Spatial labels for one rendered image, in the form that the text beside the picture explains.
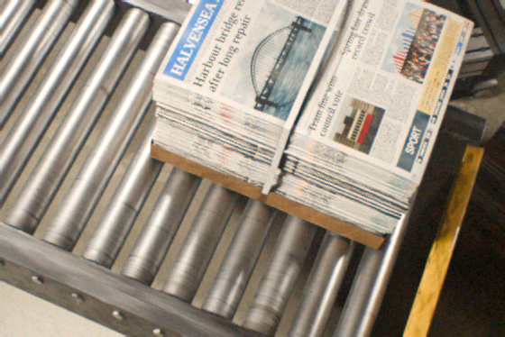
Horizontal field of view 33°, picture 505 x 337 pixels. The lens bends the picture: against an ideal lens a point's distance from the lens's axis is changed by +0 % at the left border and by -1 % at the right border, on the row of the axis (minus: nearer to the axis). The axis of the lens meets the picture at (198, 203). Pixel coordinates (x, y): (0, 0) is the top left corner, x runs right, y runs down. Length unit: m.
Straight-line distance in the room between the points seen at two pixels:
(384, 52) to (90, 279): 0.52
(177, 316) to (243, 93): 0.33
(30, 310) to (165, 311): 0.89
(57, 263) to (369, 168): 0.47
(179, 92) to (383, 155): 0.28
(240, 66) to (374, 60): 0.19
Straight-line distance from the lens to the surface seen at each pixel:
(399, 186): 1.14
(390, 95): 1.17
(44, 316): 2.08
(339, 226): 1.29
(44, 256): 1.27
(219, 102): 1.12
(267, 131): 1.13
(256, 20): 1.20
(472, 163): 1.42
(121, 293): 1.24
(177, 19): 1.48
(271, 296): 1.26
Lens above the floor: 1.97
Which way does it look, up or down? 64 degrees down
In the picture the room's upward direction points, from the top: 11 degrees clockwise
